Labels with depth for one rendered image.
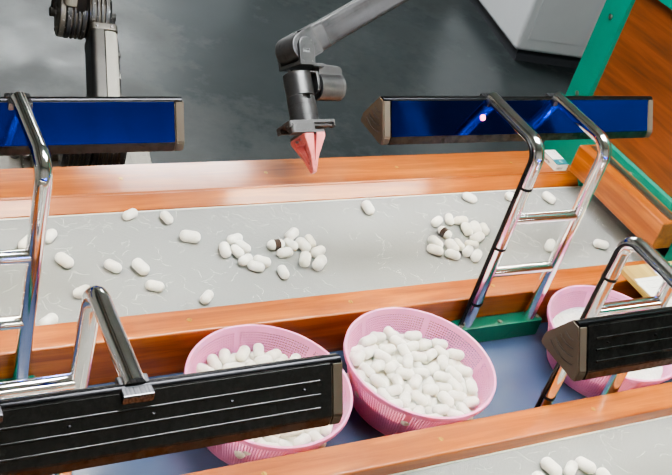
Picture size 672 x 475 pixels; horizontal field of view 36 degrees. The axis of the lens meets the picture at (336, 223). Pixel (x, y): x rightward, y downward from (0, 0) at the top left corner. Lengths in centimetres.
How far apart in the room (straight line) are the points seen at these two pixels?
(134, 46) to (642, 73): 232
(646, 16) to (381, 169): 67
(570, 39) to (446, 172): 280
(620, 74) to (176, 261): 112
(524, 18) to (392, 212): 286
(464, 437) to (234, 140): 221
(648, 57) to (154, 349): 127
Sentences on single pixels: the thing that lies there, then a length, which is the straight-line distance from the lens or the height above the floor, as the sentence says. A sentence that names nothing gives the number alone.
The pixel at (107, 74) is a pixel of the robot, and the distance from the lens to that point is 219.
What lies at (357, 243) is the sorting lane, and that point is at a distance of 202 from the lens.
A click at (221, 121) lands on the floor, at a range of 378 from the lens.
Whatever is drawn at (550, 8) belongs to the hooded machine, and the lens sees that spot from 491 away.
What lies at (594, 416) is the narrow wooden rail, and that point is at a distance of 182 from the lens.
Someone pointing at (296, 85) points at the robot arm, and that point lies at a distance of 205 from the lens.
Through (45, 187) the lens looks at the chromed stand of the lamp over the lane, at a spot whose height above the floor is 108.
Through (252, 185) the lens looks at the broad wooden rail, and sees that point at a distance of 205.
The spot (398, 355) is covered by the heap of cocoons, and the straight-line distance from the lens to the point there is 181.
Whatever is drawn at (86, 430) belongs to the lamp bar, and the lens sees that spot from 107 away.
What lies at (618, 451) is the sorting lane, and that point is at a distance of 182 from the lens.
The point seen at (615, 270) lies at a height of 105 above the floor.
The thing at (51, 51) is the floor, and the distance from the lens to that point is 403.
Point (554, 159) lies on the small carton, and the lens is 248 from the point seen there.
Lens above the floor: 187
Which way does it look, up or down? 33 degrees down
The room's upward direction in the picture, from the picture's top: 18 degrees clockwise
